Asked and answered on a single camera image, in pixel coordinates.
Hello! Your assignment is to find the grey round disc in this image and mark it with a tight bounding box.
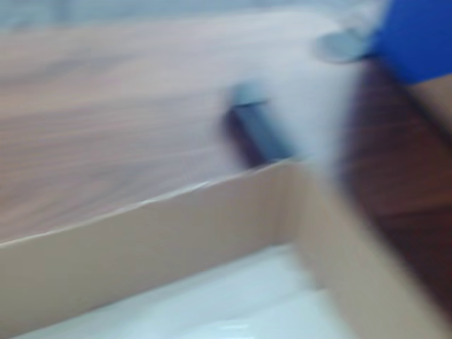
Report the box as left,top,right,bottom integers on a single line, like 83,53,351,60
312,27,370,65

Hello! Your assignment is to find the brown cardboard with blue print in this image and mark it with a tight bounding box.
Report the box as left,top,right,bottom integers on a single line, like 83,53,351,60
363,0,452,107

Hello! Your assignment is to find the black metal bar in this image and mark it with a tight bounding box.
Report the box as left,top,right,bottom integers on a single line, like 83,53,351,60
220,83,296,169

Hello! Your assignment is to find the white cardboard box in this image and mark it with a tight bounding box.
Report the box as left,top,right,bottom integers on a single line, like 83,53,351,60
0,158,452,339

